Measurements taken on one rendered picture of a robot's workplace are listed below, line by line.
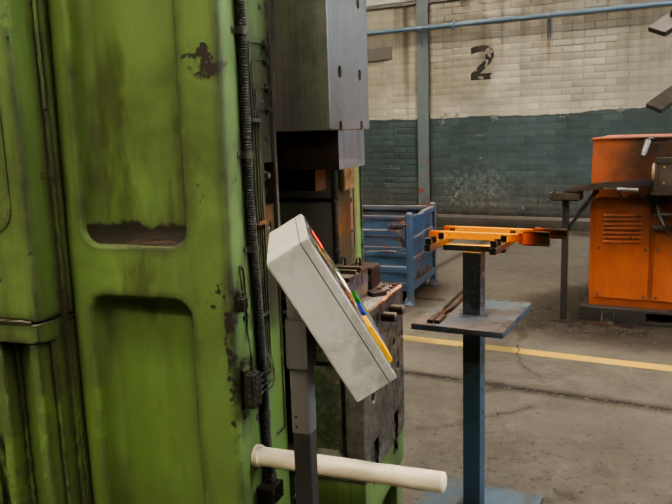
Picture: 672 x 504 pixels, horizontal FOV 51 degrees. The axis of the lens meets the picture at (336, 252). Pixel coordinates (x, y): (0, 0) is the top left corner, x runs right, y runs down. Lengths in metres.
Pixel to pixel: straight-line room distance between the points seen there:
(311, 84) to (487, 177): 7.88
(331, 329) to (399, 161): 8.80
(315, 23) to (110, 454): 1.16
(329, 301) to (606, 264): 4.16
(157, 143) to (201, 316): 0.40
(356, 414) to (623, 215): 3.57
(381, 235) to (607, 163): 1.72
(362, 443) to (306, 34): 1.01
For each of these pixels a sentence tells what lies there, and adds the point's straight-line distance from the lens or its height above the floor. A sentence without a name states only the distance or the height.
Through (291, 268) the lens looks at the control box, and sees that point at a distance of 1.14.
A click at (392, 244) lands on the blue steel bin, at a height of 0.47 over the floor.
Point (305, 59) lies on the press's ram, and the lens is 1.73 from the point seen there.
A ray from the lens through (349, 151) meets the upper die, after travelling 1.82.
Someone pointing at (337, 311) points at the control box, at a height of 1.08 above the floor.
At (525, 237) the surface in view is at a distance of 2.34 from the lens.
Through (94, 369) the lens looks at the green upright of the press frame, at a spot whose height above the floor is 0.82.
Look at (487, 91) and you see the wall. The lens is 9.51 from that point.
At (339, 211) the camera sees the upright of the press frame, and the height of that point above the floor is 1.12.
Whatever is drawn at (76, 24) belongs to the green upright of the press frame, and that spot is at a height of 1.62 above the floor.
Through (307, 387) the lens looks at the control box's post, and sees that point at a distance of 1.35.
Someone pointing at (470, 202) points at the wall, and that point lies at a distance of 9.62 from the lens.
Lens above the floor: 1.37
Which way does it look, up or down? 10 degrees down
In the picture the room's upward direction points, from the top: 2 degrees counter-clockwise
